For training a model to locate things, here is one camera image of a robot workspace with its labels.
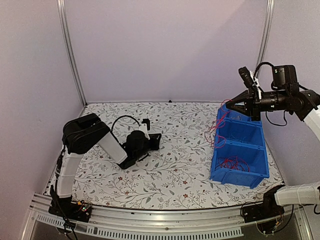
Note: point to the aluminium frame post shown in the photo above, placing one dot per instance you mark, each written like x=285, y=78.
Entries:
x=61, y=7
x=266, y=30

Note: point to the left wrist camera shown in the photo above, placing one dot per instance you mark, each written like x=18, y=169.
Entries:
x=145, y=127

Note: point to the aluminium front rail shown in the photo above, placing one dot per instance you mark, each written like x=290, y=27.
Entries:
x=112, y=223

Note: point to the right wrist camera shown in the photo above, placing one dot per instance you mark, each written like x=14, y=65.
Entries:
x=251, y=82

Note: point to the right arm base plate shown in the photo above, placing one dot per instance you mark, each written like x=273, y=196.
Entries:
x=257, y=212

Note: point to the floral table mat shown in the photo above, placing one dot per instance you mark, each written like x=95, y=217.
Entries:
x=175, y=177

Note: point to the blue three-compartment bin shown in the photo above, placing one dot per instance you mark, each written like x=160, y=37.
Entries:
x=239, y=150

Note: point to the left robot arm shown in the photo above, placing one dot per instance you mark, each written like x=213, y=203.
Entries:
x=81, y=135

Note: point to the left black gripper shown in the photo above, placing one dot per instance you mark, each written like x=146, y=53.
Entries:
x=155, y=137

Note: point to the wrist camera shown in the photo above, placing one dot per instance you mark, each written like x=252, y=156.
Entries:
x=145, y=127
x=251, y=82

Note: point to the right aluminium frame post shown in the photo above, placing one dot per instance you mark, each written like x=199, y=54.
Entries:
x=266, y=30

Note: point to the left aluminium frame post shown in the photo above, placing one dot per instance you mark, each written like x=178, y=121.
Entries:
x=61, y=7

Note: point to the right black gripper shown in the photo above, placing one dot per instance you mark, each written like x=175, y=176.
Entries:
x=252, y=109

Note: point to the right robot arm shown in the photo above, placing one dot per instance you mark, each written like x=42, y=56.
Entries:
x=289, y=96

